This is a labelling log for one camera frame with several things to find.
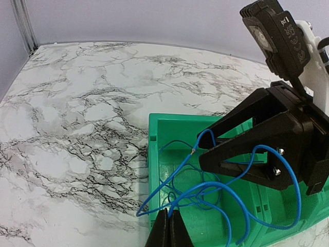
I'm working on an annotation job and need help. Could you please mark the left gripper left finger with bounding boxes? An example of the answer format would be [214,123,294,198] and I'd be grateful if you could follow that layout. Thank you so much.
[145,209,169,247]

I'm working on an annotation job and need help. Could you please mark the left green bin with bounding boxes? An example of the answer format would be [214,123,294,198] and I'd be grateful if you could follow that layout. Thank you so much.
[148,113,270,246]

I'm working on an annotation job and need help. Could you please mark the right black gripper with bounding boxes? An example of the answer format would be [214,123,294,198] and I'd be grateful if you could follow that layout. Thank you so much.
[197,81,328,196]

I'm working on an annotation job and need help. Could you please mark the light blue cable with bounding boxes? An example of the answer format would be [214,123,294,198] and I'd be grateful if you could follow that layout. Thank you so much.
[135,128,303,246]

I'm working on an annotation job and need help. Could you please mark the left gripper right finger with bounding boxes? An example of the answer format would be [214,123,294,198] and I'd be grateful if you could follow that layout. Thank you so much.
[171,210,194,247]

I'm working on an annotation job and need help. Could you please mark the left aluminium frame post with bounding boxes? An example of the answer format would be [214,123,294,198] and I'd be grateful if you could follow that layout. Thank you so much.
[10,0,39,56]

